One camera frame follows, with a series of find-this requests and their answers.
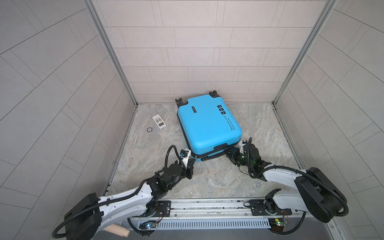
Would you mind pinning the circuit board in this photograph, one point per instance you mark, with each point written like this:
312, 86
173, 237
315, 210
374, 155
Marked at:
149, 225
277, 224

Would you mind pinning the aluminium corner post right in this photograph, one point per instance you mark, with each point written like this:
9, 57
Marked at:
324, 15

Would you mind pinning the blue suitcase black lining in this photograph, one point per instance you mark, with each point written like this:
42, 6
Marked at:
208, 126

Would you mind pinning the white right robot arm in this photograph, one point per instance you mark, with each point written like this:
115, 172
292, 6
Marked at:
309, 191

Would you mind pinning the aluminium corner post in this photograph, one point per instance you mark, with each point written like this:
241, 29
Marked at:
324, 15
90, 7

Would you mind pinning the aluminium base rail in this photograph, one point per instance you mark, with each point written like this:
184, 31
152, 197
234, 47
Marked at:
213, 213

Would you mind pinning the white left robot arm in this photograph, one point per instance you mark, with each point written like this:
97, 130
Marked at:
93, 214

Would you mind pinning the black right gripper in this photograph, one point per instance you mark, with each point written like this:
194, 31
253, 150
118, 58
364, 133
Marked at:
232, 155

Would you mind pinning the left circuit board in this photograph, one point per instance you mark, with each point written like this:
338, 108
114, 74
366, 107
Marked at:
149, 225

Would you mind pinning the beige handle tool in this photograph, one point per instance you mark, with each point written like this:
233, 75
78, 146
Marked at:
117, 230

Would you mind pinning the white remote with barcode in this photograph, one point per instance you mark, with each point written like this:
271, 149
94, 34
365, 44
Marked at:
159, 121

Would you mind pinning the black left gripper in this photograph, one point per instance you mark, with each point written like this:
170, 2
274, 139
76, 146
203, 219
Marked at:
188, 169

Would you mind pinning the right circuit board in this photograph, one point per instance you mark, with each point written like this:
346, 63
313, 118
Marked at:
277, 224

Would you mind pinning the aluminium corner post left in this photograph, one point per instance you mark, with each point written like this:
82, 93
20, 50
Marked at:
90, 7

